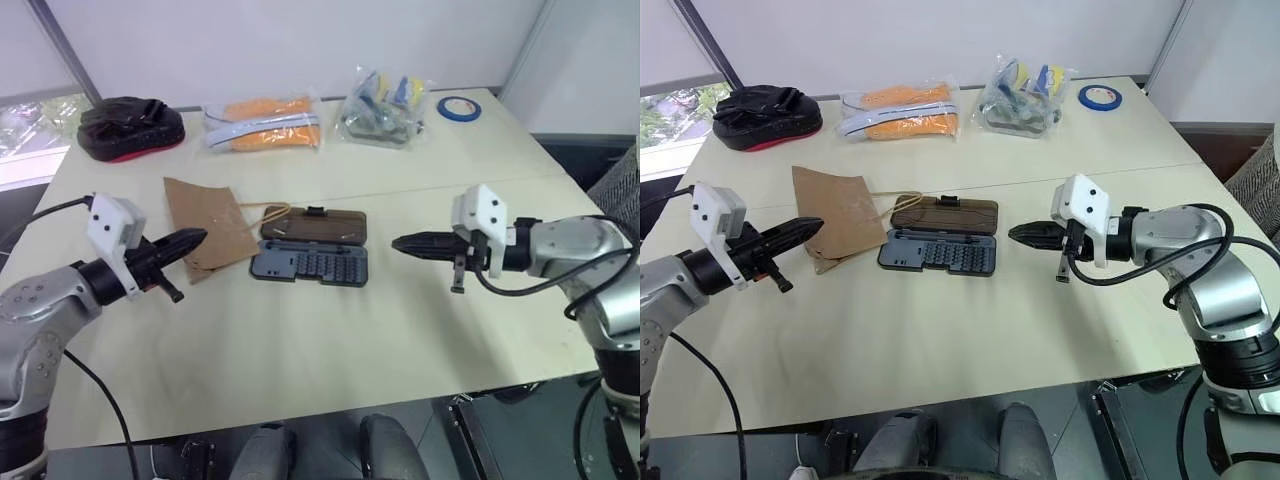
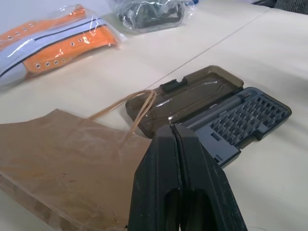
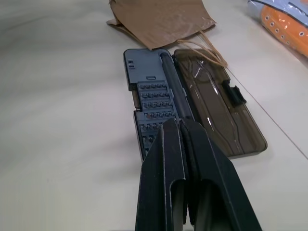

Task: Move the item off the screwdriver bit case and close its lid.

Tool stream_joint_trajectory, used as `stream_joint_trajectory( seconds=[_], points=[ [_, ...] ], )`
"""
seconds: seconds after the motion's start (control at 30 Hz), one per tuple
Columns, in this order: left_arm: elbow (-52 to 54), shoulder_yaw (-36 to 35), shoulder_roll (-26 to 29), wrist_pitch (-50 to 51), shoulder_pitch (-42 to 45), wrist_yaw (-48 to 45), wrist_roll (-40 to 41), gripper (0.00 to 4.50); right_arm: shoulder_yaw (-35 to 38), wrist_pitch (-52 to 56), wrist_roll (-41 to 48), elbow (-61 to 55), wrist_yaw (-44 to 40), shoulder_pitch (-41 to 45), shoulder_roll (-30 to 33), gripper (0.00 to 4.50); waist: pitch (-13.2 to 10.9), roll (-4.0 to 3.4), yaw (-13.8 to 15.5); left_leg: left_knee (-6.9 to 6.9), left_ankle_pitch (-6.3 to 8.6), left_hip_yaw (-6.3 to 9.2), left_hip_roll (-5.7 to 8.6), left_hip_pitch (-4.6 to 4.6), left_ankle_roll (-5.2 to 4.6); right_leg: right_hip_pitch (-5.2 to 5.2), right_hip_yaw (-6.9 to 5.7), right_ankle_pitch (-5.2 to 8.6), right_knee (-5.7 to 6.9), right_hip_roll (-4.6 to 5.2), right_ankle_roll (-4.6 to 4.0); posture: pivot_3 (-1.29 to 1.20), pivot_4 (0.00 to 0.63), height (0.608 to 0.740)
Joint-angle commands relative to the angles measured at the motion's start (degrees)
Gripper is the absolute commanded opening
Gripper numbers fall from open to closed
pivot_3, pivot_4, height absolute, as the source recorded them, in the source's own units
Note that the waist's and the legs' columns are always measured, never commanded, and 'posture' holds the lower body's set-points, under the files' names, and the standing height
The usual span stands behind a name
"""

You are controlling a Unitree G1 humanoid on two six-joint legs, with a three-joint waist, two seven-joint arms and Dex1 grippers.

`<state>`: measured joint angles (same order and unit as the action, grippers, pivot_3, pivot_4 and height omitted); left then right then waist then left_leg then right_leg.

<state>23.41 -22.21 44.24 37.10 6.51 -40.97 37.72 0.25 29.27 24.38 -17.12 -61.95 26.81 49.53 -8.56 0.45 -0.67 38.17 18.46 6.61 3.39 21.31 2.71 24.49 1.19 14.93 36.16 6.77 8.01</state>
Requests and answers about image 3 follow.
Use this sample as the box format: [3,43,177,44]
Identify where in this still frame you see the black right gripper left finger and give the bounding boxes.
[134,118,189,231]

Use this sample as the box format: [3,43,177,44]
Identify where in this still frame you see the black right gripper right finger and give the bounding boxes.
[180,119,263,231]

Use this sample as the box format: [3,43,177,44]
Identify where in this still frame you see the grey screwdriver bit case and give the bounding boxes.
[123,48,268,161]

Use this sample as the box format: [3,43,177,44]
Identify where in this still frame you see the brown paper bag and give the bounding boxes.
[106,0,229,70]

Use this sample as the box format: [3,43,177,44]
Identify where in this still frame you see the orange shoe in plastic bag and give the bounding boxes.
[247,0,308,58]

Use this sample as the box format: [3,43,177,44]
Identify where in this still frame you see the black screwdriver handle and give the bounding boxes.
[159,53,194,119]

